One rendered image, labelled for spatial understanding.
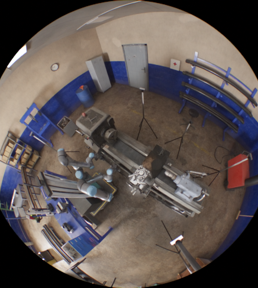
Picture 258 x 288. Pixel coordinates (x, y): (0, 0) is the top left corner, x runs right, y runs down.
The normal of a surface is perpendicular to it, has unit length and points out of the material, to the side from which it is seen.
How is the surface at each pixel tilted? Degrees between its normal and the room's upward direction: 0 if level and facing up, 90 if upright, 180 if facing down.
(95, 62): 90
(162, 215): 0
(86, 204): 0
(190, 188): 0
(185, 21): 90
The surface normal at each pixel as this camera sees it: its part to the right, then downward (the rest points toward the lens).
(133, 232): -0.15, -0.44
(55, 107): 0.78, 0.50
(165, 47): -0.61, 0.74
